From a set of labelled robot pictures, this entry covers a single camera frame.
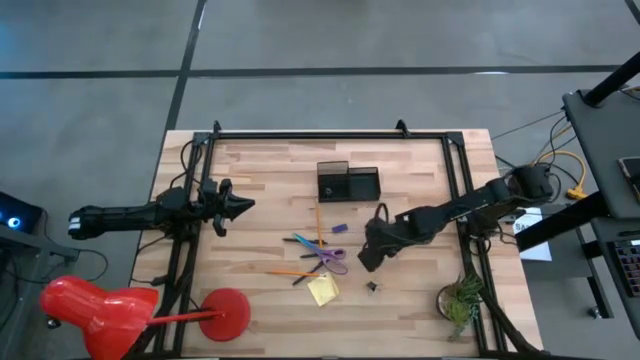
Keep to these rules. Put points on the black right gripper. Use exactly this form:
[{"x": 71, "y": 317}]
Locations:
[{"x": 382, "y": 232}]

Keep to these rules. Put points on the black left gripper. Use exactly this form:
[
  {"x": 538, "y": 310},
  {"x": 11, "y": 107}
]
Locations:
[{"x": 222, "y": 210}]

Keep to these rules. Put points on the black binder clip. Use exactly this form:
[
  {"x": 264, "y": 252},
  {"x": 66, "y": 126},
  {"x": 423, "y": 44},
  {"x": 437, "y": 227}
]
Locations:
[{"x": 371, "y": 286}]

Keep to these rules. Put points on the small purple eraser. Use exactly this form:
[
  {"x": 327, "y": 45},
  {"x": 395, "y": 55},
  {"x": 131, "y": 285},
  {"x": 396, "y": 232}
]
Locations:
[{"x": 340, "y": 228}]

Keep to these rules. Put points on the purple and teal scissors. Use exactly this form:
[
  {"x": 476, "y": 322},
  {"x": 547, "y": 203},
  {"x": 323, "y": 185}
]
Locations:
[{"x": 310, "y": 244}]

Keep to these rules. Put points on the orange pencil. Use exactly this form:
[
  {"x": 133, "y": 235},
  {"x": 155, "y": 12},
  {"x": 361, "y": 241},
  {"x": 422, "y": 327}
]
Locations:
[
  {"x": 290, "y": 273},
  {"x": 318, "y": 220}
]

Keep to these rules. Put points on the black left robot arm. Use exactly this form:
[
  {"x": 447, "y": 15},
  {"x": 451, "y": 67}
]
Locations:
[{"x": 125, "y": 217}]

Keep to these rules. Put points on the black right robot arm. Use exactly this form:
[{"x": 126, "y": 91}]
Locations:
[{"x": 460, "y": 205}]

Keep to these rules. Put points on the black mesh desk organizer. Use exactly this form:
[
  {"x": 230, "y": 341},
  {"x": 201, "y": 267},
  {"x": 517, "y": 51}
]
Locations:
[{"x": 360, "y": 185}]

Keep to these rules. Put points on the yellow sticky note pad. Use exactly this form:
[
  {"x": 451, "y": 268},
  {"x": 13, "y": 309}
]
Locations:
[{"x": 323, "y": 291}]

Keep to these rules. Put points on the small potted green plant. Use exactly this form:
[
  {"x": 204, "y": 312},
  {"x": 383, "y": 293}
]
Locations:
[{"x": 460, "y": 300}]

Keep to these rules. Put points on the white paper sheet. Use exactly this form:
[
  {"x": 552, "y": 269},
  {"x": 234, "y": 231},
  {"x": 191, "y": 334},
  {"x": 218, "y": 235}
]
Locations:
[{"x": 535, "y": 250}]

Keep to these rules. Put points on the red desk lamp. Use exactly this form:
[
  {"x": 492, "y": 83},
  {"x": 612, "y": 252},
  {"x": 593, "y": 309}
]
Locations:
[{"x": 100, "y": 310}]

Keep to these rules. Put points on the black desk crossbar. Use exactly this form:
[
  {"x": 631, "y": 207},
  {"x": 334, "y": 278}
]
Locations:
[{"x": 560, "y": 222}]

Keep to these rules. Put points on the grey metal stand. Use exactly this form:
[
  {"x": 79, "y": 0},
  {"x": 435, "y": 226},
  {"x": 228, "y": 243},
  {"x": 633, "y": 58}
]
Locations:
[{"x": 35, "y": 242}]

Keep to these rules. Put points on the black computer with blue light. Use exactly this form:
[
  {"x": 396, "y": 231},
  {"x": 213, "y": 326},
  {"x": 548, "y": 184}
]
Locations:
[{"x": 20, "y": 212}]

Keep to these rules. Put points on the grey side desk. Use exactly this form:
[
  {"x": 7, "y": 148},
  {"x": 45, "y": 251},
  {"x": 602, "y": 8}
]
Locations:
[{"x": 605, "y": 150}]

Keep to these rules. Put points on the keyboard with lit keys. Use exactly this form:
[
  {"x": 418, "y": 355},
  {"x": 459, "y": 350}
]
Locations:
[{"x": 629, "y": 265}]

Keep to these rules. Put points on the dark phone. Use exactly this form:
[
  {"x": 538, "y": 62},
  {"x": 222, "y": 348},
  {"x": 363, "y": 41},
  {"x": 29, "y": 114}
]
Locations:
[{"x": 632, "y": 175}]

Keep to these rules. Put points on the black slanted pole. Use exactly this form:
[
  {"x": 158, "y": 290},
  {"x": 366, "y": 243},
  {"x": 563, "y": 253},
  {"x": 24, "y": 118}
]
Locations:
[{"x": 612, "y": 82}]

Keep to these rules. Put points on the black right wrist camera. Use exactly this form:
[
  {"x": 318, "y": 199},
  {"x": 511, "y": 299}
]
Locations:
[{"x": 380, "y": 225}]

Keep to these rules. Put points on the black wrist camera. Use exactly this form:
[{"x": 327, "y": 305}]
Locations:
[
  {"x": 380, "y": 225},
  {"x": 209, "y": 190}
]

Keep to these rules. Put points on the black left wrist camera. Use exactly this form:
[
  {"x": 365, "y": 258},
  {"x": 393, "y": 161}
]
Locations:
[{"x": 209, "y": 190}]

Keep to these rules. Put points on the black aluminium table frame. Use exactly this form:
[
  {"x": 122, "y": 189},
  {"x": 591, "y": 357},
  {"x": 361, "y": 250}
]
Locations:
[{"x": 325, "y": 135}]

